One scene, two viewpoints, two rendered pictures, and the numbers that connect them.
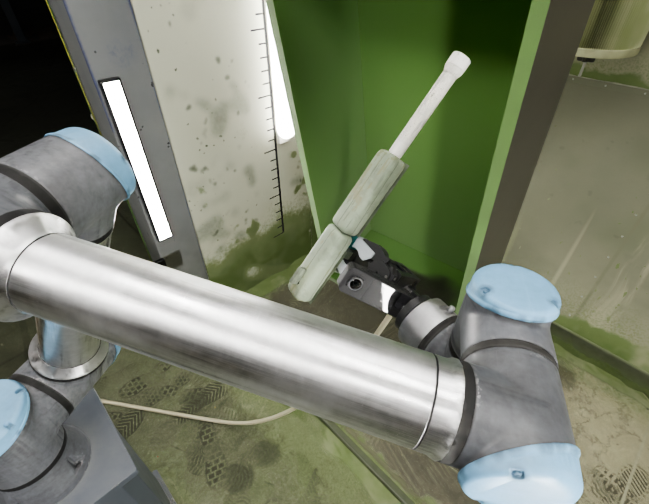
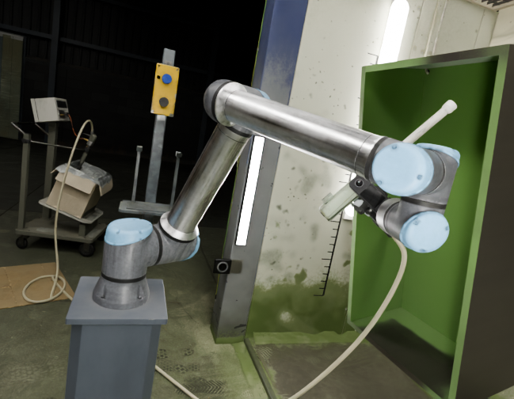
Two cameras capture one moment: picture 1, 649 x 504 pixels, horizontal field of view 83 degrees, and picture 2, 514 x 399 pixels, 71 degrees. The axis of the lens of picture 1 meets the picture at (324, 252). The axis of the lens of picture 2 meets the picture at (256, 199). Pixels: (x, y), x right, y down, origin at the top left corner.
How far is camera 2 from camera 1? 0.68 m
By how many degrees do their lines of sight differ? 37
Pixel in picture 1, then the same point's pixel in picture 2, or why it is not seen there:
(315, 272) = (338, 196)
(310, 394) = (320, 130)
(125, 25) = not seen: hidden behind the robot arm
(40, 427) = (146, 249)
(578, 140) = not seen: outside the picture
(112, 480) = (151, 316)
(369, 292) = (366, 191)
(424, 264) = (445, 344)
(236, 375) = (294, 124)
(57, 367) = (171, 226)
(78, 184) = not seen: hidden behind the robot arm
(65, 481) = (131, 298)
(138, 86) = (272, 146)
